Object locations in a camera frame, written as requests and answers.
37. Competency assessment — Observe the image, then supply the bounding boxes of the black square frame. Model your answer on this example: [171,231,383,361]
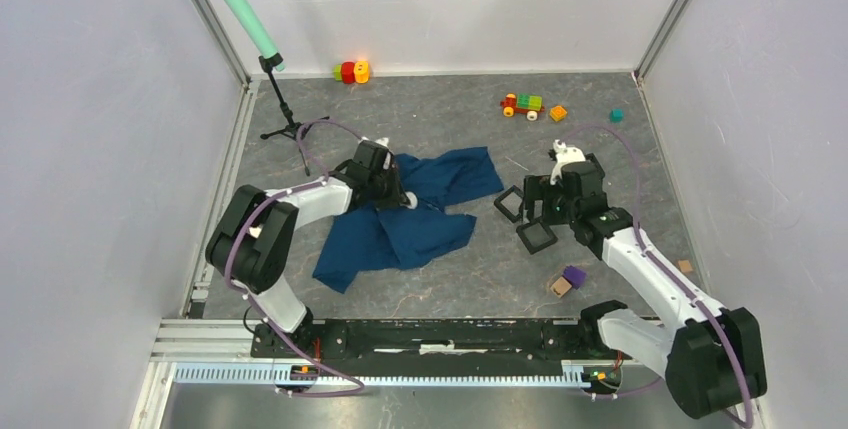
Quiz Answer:
[516,219,558,255]
[493,185,524,224]

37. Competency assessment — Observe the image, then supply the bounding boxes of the black tripod microphone stand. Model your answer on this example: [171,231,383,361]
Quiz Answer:
[258,53,309,142]

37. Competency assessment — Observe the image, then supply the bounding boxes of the tan wooden cube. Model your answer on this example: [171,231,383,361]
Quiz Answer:
[549,276,573,298]

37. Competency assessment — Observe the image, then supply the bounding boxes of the red green orange toy blocks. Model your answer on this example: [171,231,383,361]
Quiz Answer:
[333,60,371,84]

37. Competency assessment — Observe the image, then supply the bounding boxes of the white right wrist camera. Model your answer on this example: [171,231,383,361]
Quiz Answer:
[549,139,586,186]

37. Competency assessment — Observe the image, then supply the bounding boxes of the teal small cube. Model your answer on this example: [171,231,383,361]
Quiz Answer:
[609,108,624,123]

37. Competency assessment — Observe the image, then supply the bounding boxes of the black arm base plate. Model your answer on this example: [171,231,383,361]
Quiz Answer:
[250,318,618,377]

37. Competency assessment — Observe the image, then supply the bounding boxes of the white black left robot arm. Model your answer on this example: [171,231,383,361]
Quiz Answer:
[204,139,418,357]

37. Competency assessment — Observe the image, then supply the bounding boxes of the colourful toy block train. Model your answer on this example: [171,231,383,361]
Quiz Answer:
[499,93,545,121]

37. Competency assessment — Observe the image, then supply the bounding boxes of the orange toy brick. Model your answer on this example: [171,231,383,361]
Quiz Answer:
[548,105,568,123]

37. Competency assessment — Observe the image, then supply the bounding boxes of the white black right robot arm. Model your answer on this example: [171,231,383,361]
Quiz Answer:
[516,155,768,419]

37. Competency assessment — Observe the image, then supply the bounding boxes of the brown wooden cube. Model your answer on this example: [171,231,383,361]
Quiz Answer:
[677,260,694,274]

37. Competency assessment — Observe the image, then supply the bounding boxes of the purple cube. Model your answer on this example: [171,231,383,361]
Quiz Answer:
[562,265,587,289]

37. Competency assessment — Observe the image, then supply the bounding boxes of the blue Mickey Mouse t-shirt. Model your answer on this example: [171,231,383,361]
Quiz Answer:
[312,146,504,293]

